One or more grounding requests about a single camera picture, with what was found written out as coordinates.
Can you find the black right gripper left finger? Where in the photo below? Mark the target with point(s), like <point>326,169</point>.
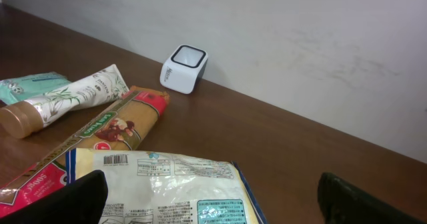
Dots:
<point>82,201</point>

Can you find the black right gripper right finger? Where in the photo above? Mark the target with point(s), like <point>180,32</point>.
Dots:
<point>343,203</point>

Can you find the white blue noodle bag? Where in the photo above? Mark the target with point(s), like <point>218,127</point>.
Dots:
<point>153,187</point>

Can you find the orange spaghetti packet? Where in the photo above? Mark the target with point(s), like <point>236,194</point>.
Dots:
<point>122,126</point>

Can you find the white floral cream tube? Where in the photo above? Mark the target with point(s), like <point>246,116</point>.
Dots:
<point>35,113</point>

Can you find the teal wet wipes pack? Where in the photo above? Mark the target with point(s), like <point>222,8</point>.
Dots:
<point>21,88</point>

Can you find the white barcode scanner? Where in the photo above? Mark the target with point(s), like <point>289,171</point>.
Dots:
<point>183,69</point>

